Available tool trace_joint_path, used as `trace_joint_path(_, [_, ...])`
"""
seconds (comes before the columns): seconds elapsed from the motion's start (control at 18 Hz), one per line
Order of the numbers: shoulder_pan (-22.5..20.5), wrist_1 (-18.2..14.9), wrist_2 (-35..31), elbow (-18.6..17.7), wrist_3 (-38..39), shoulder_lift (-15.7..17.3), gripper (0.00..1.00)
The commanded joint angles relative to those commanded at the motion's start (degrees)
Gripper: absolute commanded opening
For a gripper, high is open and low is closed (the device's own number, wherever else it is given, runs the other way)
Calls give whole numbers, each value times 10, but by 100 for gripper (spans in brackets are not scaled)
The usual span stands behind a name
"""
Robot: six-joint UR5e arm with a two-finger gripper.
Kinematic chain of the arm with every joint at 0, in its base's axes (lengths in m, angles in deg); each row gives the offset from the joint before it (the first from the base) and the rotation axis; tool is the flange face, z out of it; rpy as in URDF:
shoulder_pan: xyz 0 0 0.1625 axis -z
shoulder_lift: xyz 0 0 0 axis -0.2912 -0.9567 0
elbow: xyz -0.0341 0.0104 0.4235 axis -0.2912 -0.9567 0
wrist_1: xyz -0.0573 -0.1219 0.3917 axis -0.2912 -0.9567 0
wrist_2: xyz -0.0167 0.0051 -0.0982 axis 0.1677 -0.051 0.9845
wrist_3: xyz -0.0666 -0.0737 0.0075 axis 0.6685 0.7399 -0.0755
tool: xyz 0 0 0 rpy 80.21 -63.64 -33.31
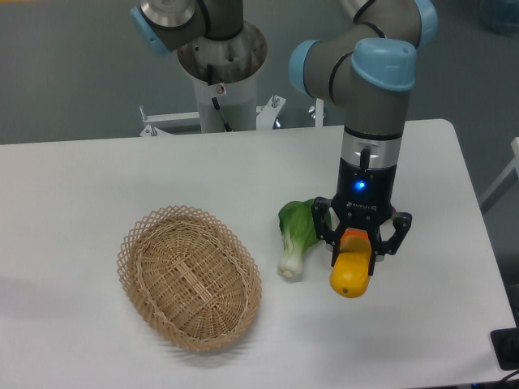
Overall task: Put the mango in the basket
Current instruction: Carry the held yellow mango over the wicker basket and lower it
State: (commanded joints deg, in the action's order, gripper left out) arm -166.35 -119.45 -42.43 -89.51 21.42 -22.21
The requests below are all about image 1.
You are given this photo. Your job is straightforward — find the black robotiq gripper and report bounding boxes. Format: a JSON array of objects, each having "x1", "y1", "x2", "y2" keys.
[{"x1": 311, "y1": 159, "x2": 413, "y2": 276}]

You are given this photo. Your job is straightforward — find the yellow orange mango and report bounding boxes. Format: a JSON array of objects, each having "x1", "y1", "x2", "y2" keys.
[{"x1": 329, "y1": 229, "x2": 372, "y2": 298}]

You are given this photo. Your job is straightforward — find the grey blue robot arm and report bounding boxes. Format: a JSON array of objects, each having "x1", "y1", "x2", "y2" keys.
[{"x1": 131, "y1": 1, "x2": 438, "y2": 266}]

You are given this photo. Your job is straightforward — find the woven wicker basket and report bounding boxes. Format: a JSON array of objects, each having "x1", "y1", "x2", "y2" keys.
[{"x1": 117, "y1": 205, "x2": 262, "y2": 352}]

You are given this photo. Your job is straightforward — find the green bok choy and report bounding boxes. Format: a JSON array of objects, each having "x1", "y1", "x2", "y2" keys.
[{"x1": 277, "y1": 199, "x2": 319, "y2": 280}]

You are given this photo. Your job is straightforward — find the black device at table edge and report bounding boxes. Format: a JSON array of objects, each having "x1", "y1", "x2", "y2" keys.
[{"x1": 491, "y1": 327, "x2": 518, "y2": 370}]

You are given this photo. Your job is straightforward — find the black cable on pedestal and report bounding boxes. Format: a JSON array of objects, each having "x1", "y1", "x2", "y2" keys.
[{"x1": 206, "y1": 63, "x2": 234, "y2": 133}]

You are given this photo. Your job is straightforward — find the white frame at right edge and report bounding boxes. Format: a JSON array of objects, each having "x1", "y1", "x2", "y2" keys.
[{"x1": 478, "y1": 137, "x2": 518, "y2": 214}]

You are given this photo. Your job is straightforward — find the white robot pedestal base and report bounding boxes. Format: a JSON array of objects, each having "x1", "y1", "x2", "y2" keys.
[{"x1": 139, "y1": 21, "x2": 286, "y2": 136}]

